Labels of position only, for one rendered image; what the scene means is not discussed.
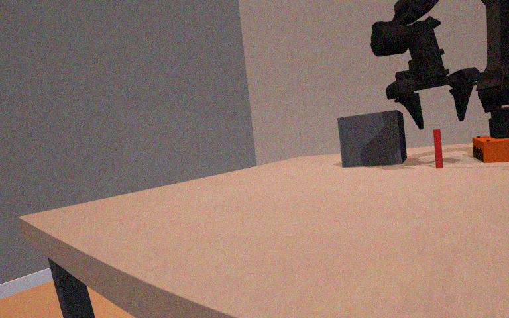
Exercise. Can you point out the red peg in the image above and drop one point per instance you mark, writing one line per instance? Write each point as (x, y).
(438, 148)

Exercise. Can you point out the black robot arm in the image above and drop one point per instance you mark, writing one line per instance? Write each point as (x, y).
(395, 37)

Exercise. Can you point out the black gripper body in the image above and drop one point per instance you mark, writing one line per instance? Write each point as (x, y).
(430, 72)

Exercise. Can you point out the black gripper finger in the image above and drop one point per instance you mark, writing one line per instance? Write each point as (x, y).
(413, 105)
(461, 96)

